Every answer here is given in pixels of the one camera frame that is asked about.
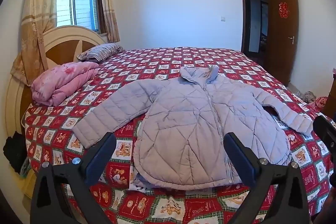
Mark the red paper door decoration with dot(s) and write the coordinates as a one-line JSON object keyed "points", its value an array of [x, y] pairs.
{"points": [[283, 10]]}

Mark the cream and wood headboard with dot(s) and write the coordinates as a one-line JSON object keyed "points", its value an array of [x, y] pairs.
{"points": [[65, 48]]}

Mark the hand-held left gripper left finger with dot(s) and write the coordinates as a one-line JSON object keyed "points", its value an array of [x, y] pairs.
{"points": [[101, 158]]}

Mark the brown wooden door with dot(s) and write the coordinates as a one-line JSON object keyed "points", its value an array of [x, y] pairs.
{"points": [[283, 56]]}

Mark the dark cloth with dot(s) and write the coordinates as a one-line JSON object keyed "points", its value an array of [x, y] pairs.
{"points": [[15, 153]]}

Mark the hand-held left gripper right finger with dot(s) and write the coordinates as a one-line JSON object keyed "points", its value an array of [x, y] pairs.
{"points": [[237, 154]]}

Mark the pink folded blanket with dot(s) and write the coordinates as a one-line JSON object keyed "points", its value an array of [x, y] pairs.
{"points": [[65, 79]]}

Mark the red printed bear bedspread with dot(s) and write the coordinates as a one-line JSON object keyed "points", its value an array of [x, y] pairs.
{"points": [[157, 209]]}

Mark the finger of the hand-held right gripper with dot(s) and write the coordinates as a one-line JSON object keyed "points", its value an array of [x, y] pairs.
{"points": [[325, 134]]}

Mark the lilac quilted puffer jacket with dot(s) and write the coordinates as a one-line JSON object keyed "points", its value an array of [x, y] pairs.
{"points": [[183, 121]]}

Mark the wooden cabinet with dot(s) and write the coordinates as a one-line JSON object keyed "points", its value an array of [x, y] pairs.
{"points": [[331, 98]]}

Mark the pile of clothes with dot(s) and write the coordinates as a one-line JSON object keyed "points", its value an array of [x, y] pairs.
{"points": [[309, 96]]}

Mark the dark door frame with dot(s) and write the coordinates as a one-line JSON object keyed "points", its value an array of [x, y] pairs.
{"points": [[243, 16]]}

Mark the striped pillow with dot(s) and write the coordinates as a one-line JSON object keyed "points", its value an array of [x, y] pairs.
{"points": [[101, 50]]}

